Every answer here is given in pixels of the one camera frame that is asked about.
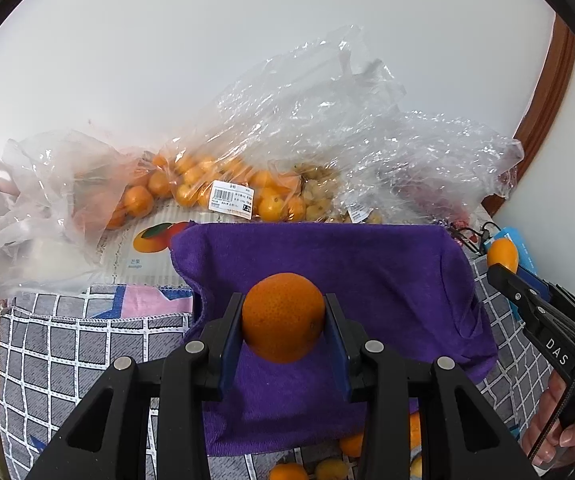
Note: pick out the bag of red tomatoes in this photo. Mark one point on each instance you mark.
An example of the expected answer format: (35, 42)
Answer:
(417, 168)

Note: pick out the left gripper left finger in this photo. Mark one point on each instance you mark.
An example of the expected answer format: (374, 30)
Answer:
(105, 436)

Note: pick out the grey checked table cloth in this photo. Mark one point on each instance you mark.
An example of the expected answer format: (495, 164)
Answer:
(53, 348)

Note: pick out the bag of kumquats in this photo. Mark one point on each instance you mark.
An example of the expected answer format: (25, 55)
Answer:
(284, 142)

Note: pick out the large bumpy orange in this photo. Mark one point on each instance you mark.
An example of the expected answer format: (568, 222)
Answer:
(282, 317)

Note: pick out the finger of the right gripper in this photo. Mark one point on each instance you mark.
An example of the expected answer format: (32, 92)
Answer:
(531, 296)

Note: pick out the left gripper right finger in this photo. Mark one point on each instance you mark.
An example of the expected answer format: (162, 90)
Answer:
(462, 436)

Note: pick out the brown wooden door frame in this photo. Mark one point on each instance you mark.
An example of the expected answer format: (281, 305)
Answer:
(548, 96)

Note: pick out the medium orange mandarin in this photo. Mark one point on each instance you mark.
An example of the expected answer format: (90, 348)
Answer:
(415, 430)

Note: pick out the small yellow green fruit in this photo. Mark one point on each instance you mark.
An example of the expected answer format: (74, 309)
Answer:
(416, 467)

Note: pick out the small round orange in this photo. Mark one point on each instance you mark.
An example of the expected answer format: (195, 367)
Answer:
(351, 446)

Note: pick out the blue tissue pack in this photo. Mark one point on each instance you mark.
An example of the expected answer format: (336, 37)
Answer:
(527, 270)

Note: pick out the oval yellow kumquat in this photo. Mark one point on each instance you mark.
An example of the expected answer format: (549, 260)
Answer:
(503, 251)

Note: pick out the bag of small oranges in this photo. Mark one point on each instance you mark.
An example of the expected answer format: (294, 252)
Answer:
(63, 189)

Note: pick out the person's right hand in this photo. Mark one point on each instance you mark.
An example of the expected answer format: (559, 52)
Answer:
(558, 448)

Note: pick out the fruit printed cardboard box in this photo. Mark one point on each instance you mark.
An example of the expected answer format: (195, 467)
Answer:
(138, 252)

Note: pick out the black eyeglasses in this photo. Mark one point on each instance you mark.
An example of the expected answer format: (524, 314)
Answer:
(474, 240)

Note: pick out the olive brown small fruit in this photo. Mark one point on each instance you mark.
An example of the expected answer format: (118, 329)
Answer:
(332, 469)

